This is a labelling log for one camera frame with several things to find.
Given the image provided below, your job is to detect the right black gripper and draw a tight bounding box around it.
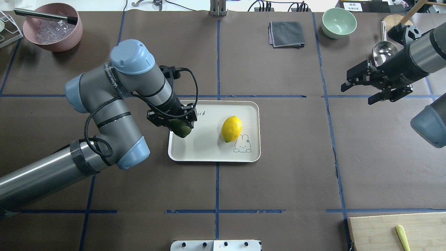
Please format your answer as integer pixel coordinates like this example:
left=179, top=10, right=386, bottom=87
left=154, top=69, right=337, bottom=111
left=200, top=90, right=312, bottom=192
left=341, top=52, right=429, bottom=105

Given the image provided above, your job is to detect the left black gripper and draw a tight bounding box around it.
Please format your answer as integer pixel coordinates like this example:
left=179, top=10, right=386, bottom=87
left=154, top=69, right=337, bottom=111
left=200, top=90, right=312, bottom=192
left=147, top=98, right=197, bottom=130

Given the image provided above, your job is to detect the green lime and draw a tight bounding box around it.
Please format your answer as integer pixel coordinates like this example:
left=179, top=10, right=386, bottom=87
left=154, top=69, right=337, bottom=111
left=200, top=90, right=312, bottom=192
left=169, top=119, right=192, bottom=138

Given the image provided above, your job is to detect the yellow lemon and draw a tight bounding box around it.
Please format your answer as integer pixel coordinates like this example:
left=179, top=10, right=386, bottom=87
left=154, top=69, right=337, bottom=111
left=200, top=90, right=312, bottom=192
left=221, top=116, right=242, bottom=143

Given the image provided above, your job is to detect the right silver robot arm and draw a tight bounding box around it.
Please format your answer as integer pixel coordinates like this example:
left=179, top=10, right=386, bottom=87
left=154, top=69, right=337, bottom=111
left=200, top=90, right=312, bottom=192
left=341, top=23, right=446, bottom=148

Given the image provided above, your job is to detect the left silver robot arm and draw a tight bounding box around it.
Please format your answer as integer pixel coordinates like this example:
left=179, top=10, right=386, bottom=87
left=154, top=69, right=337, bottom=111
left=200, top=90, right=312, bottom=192
left=0, top=39, right=198, bottom=218

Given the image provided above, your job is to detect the cream plastic tray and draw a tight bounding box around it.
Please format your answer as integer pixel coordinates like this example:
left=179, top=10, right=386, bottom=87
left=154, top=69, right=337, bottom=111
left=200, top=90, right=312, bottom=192
left=168, top=100, right=261, bottom=162

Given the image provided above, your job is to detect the metal scoop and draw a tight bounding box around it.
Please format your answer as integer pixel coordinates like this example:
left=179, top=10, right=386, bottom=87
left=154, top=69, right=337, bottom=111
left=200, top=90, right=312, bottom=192
left=372, top=21, right=398, bottom=67

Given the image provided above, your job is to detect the wooden mug tree stand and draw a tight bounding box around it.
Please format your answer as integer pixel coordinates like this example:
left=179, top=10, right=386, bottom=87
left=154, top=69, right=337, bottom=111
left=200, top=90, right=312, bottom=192
left=382, top=0, right=446, bottom=31

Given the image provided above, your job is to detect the green bowl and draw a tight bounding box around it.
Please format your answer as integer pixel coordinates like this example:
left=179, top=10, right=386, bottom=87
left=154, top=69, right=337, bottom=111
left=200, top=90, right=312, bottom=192
left=321, top=8, right=357, bottom=39

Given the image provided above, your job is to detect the grey folded cloth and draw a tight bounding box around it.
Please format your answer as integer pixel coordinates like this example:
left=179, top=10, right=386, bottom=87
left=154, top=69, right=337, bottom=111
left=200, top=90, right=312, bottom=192
left=269, top=21, right=306, bottom=48

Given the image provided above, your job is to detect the pink bowl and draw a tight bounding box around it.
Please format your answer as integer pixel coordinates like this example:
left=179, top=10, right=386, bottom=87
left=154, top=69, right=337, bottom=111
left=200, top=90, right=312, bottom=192
left=23, top=3, right=83, bottom=52

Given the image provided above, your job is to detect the yellow plastic knife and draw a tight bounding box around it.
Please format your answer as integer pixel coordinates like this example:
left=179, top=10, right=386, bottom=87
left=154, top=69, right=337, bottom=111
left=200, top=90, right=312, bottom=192
left=395, top=225, right=411, bottom=251

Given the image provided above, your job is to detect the bamboo cutting board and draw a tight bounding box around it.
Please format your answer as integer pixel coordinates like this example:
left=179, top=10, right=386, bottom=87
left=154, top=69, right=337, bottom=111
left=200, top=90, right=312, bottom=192
left=347, top=212, right=446, bottom=251

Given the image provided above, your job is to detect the cup rack with cups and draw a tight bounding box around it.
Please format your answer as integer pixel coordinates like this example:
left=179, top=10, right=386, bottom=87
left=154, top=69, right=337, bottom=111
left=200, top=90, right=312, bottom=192
left=0, top=11, right=23, bottom=48

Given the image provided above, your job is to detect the aluminium frame post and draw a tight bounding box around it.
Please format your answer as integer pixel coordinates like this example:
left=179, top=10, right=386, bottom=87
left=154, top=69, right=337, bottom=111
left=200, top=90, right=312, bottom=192
left=210, top=0, right=228, bottom=16

